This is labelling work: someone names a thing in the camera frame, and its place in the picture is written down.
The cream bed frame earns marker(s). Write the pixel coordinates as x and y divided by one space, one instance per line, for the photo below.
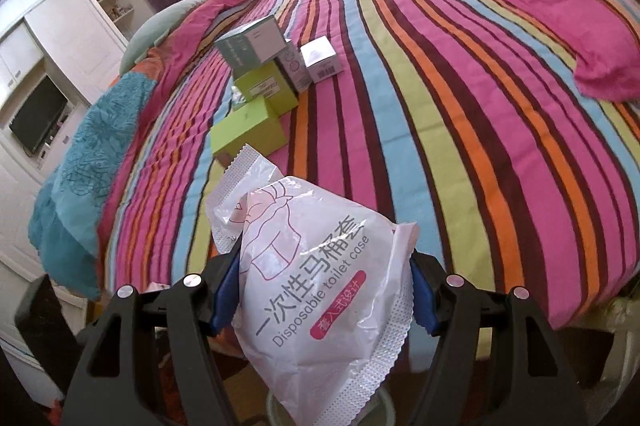
617 336

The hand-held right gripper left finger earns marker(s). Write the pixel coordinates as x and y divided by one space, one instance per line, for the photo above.
225 291

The pale green pillow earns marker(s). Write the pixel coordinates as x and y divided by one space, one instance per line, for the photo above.
155 30

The large pink pillow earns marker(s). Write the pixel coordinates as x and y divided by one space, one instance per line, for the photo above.
550 15

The white box with circle print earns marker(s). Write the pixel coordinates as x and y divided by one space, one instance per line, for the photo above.
294 68

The black box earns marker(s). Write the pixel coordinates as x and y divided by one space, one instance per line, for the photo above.
45 326

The teal patterned blanket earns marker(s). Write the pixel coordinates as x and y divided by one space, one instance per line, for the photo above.
85 165

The white plastic packet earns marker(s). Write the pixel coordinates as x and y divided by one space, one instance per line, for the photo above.
320 286

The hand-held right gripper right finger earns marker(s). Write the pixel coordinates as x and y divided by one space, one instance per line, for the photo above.
422 296

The small white box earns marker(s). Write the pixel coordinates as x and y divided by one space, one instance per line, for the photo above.
320 58

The pink and orange quilt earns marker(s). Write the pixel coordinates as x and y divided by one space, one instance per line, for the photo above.
210 13

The white wardrobe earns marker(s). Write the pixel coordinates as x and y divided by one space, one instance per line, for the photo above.
60 35

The teal and white box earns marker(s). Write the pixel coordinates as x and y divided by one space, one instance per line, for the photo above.
250 43

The black television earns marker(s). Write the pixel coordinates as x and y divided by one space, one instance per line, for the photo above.
37 115

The striped bedspread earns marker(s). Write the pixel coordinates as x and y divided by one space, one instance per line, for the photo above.
425 115

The green box with label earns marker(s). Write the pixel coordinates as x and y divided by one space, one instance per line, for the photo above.
265 90

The clear plastic wrapper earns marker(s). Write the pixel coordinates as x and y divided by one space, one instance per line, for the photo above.
240 96

